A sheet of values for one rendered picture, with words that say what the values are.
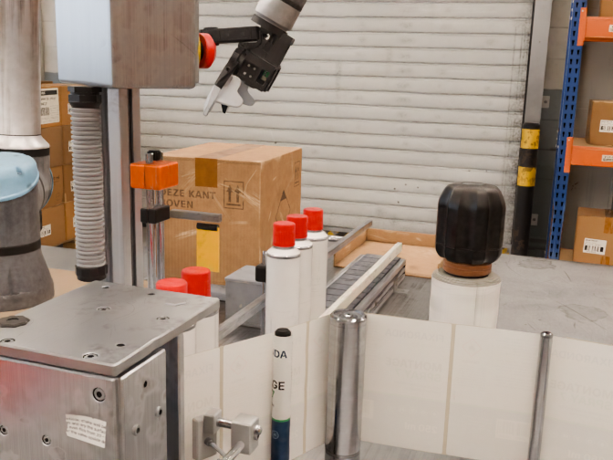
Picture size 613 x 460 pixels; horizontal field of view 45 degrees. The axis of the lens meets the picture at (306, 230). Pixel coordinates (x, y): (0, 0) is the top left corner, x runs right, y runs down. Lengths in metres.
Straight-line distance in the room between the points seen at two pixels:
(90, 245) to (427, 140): 4.48
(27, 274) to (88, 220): 0.44
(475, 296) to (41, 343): 0.57
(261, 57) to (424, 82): 3.84
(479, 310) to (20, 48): 0.86
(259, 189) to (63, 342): 1.06
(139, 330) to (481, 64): 4.75
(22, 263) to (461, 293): 0.69
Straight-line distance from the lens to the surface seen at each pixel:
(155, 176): 0.87
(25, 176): 1.23
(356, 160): 5.32
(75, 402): 0.46
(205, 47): 0.82
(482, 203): 0.88
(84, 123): 0.80
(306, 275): 1.14
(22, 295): 1.24
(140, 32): 0.77
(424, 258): 1.92
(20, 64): 1.35
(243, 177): 1.51
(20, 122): 1.35
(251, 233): 1.52
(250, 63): 1.38
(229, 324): 1.03
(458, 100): 5.16
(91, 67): 0.81
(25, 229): 1.24
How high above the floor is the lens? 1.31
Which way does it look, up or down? 13 degrees down
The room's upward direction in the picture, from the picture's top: 2 degrees clockwise
